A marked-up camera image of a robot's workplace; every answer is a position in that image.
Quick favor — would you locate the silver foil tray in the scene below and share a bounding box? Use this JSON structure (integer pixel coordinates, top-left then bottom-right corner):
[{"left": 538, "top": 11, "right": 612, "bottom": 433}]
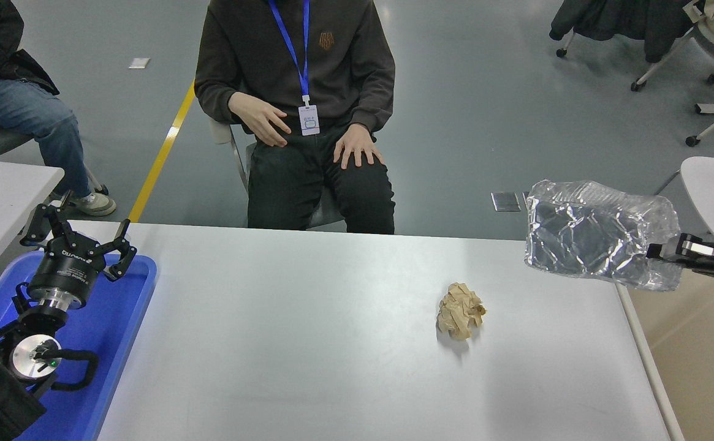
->
[{"left": 524, "top": 179, "right": 682, "bottom": 292}]

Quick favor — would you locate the person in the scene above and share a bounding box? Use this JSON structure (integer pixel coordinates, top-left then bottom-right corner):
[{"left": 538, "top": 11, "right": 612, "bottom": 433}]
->
[
  {"left": 194, "top": 0, "right": 396, "bottom": 235},
  {"left": 0, "top": 0, "right": 116, "bottom": 217}
]

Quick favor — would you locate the blue lanyard with badge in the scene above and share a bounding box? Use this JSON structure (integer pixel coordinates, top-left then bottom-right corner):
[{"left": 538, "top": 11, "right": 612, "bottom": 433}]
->
[{"left": 268, "top": 0, "right": 321, "bottom": 137}]

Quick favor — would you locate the person's left hand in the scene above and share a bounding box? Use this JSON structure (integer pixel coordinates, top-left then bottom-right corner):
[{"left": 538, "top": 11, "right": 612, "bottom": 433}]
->
[{"left": 333, "top": 124, "right": 385, "bottom": 170}]

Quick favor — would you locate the white chair leg with caster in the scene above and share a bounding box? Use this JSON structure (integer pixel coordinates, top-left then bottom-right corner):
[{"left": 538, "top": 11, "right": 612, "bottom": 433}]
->
[{"left": 556, "top": 29, "right": 577, "bottom": 59}]

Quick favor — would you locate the large pale bin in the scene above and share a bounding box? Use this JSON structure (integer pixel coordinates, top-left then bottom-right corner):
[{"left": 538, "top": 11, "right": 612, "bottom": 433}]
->
[{"left": 615, "top": 260, "right": 714, "bottom": 441}]

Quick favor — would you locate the dark jacket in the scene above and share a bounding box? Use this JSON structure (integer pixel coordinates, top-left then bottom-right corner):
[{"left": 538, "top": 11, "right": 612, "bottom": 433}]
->
[{"left": 549, "top": 0, "right": 701, "bottom": 64}]

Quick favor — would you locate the white side table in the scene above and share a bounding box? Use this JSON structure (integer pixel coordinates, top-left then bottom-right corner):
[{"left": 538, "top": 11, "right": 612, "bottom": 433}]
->
[{"left": 0, "top": 158, "right": 65, "bottom": 288}]

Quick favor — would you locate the blue plastic tray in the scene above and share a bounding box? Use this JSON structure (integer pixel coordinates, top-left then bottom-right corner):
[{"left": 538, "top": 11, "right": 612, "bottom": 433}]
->
[{"left": 0, "top": 251, "right": 158, "bottom": 441}]

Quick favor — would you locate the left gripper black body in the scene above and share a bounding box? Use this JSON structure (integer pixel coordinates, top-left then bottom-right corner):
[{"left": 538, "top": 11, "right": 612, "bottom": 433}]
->
[{"left": 28, "top": 242, "right": 107, "bottom": 301}]

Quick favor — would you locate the person's right hand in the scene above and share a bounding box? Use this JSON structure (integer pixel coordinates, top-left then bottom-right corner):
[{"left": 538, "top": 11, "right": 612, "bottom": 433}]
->
[{"left": 229, "top": 92, "right": 292, "bottom": 148}]

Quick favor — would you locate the crumpled tan paper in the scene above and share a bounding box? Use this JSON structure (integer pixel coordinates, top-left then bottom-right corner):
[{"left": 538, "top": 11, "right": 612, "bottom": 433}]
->
[{"left": 436, "top": 282, "right": 487, "bottom": 341}]

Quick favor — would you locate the white and grey chair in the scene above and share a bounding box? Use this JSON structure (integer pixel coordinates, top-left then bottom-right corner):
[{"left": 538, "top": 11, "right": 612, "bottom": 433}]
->
[{"left": 208, "top": 116, "right": 345, "bottom": 228}]

